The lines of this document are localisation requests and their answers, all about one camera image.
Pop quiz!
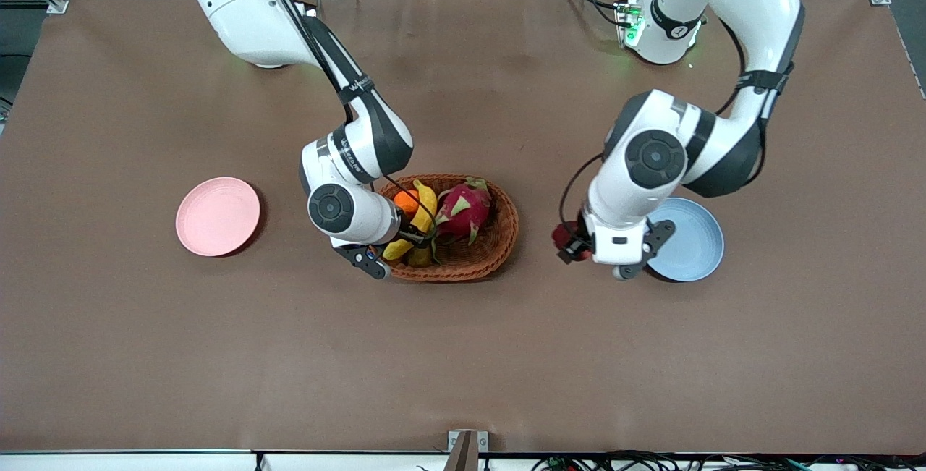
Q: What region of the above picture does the pink dragon fruit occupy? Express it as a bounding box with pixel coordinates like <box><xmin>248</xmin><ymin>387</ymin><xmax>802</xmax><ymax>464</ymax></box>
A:
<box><xmin>433</xmin><ymin>177</ymin><xmax>494</xmax><ymax>246</ymax></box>

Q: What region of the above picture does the yellow banana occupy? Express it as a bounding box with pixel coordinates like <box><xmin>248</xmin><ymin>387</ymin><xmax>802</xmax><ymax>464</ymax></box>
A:
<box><xmin>382</xmin><ymin>179</ymin><xmax>439</xmax><ymax>262</ymax></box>

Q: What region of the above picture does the light blue plate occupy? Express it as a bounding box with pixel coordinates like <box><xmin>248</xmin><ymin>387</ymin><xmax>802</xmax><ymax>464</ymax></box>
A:
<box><xmin>646</xmin><ymin>197</ymin><xmax>725</xmax><ymax>283</ymax></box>

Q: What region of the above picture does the black floor cable bundle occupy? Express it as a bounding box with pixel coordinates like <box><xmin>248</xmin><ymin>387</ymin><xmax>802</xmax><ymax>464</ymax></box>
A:
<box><xmin>532</xmin><ymin>449</ymin><xmax>926</xmax><ymax>471</ymax></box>

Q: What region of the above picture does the dark red apple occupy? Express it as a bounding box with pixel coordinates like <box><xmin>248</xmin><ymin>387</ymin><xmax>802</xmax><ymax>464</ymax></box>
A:
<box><xmin>552</xmin><ymin>221</ymin><xmax>588</xmax><ymax>260</ymax></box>

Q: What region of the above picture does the grey metal table bracket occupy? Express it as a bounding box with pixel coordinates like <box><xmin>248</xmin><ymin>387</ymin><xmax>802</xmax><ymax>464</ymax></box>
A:
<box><xmin>447</xmin><ymin>430</ymin><xmax>489</xmax><ymax>471</ymax></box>

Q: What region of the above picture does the pink plate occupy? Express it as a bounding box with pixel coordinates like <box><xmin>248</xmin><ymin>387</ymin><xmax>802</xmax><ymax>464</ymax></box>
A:
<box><xmin>175</xmin><ymin>177</ymin><xmax>261</xmax><ymax>258</ymax></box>

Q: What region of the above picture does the brown table mat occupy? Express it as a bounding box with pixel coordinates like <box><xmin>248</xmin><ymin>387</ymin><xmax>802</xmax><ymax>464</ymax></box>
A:
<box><xmin>0</xmin><ymin>0</ymin><xmax>926</xmax><ymax>455</ymax></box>

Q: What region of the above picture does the brown woven basket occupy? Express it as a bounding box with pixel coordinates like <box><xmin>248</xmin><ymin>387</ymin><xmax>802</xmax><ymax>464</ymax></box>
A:
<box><xmin>376</xmin><ymin>173</ymin><xmax>520</xmax><ymax>282</ymax></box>

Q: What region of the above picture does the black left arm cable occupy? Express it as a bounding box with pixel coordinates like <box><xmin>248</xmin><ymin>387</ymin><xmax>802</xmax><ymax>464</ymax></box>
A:
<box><xmin>559</xmin><ymin>19</ymin><xmax>760</xmax><ymax>226</ymax></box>

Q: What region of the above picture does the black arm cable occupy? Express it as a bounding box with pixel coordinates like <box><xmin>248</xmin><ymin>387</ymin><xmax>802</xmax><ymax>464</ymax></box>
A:
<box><xmin>253</xmin><ymin>0</ymin><xmax>438</xmax><ymax>240</ymax></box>
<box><xmin>559</xmin><ymin>19</ymin><xmax>760</xmax><ymax>226</ymax></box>

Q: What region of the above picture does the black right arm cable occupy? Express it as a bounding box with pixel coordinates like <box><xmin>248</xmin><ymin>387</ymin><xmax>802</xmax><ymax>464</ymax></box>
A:
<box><xmin>253</xmin><ymin>0</ymin><xmax>438</xmax><ymax>240</ymax></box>

